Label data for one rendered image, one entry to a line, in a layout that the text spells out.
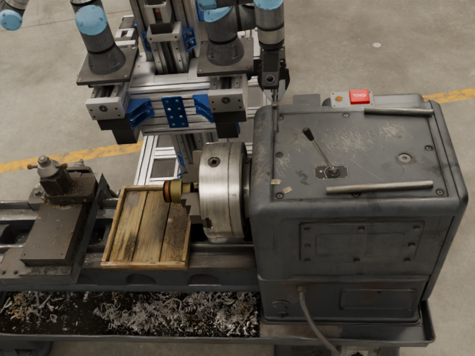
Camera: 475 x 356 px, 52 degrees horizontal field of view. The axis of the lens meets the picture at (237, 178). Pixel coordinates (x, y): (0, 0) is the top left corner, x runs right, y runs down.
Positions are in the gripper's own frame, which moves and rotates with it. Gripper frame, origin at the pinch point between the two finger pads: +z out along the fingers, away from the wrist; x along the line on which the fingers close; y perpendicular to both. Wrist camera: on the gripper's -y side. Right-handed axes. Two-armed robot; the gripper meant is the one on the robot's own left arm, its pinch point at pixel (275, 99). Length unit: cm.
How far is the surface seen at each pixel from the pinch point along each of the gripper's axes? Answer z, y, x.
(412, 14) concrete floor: 135, 260, -104
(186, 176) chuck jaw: 22.2, -10.3, 30.2
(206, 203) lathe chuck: 18.0, -24.6, 21.2
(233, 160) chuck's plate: 11.7, -13.5, 13.1
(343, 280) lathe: 49, -34, -20
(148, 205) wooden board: 47, -3, 51
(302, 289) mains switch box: 54, -34, -6
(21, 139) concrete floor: 135, 129, 194
